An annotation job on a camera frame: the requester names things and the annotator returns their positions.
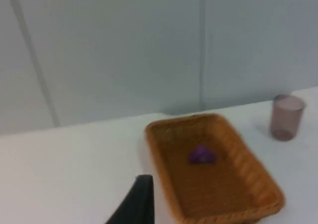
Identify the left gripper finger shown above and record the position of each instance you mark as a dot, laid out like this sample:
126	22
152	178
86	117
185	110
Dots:
139	204

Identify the purple triangular block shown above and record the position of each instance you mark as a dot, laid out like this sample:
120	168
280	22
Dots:
201	155

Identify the pale brown wicker basket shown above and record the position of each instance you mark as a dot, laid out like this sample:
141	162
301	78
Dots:
218	184

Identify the clear cup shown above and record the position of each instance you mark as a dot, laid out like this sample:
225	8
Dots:
287	118

